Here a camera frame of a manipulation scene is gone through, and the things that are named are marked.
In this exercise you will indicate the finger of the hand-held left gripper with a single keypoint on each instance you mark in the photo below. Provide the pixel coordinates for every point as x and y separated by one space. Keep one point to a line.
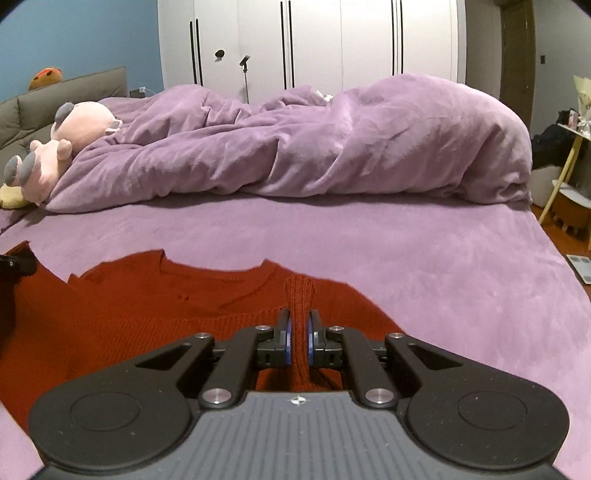
16 266

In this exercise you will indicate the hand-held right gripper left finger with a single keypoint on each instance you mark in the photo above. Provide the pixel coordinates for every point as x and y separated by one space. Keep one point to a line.
272 350

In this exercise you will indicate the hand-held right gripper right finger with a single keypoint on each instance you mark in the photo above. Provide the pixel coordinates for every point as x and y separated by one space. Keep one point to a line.
325 350

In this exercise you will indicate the red knit cardigan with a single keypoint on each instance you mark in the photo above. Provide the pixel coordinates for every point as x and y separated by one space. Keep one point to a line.
138 314

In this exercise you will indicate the yellow plush toy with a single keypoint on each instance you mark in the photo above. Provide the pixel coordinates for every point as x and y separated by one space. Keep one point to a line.
11 196

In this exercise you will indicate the purple bed sheet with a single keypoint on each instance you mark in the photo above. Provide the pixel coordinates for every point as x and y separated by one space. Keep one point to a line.
438 263

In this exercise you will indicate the grey padded headboard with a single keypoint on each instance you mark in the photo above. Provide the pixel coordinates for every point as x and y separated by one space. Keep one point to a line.
37 115

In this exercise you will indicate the pink plush toy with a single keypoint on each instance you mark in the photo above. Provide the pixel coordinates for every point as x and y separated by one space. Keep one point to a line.
83 124

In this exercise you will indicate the orange plush toy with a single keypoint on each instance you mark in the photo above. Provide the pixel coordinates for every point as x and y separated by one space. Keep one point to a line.
45 79

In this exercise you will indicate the purple duvet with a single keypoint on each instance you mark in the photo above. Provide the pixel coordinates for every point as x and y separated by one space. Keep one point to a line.
300 143

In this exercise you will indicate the white charger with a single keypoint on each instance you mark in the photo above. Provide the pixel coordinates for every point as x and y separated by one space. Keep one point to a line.
144 89

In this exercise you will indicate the bathroom scale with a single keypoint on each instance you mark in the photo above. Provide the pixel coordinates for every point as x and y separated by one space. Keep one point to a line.
581 270

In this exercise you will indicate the black phone stand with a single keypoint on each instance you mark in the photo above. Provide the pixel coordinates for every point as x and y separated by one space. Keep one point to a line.
245 74

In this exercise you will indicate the wooden stool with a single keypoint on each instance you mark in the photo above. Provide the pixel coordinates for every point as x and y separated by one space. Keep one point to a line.
572 212

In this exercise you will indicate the black round knob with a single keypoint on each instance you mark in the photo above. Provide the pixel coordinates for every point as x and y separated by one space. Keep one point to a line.
220 54

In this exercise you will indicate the black cloth pile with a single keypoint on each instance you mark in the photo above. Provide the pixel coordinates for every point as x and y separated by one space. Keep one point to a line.
551 141

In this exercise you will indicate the white wardrobe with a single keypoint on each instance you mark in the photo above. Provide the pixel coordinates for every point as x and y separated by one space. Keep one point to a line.
332 41

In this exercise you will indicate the yellow side table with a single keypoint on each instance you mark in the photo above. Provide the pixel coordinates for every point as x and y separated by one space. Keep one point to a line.
570 152

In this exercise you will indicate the brown door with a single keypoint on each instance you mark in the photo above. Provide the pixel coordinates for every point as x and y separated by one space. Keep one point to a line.
518 60

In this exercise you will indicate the pale wrapped bouquet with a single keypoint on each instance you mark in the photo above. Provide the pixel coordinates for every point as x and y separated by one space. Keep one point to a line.
582 99

